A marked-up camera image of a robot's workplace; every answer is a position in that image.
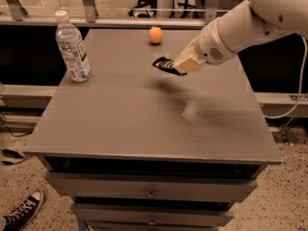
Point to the black rxbar chocolate wrapper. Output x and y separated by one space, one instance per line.
166 65

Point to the metal railing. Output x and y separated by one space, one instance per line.
112 13

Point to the clear plastic water bottle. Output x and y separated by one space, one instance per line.
72 48

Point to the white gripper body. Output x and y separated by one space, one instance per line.
209 47

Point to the orange fruit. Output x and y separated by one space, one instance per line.
155 35

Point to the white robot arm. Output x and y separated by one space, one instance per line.
253 22

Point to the black converse sneaker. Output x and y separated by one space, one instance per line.
20 216

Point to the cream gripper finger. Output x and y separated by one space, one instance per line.
185 58
197 67

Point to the grey drawer cabinet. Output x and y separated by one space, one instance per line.
137 149

